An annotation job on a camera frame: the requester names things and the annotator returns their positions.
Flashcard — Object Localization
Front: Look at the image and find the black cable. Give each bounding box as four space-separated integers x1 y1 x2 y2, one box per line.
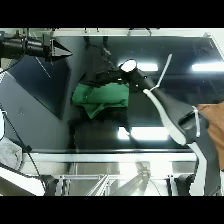
0 102 46 189

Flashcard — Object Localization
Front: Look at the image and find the silver frame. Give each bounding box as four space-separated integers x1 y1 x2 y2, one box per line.
20 151 224 197

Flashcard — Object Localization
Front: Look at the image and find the grey garment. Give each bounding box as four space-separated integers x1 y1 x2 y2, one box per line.
0 136 23 171

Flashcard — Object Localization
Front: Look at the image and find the green T-shirt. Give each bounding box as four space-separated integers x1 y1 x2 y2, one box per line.
71 82 131 120

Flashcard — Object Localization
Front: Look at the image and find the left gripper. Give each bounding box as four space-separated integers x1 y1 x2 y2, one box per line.
41 32 57 63

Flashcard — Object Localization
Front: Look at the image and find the brown garment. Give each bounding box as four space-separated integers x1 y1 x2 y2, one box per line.
196 101 224 170

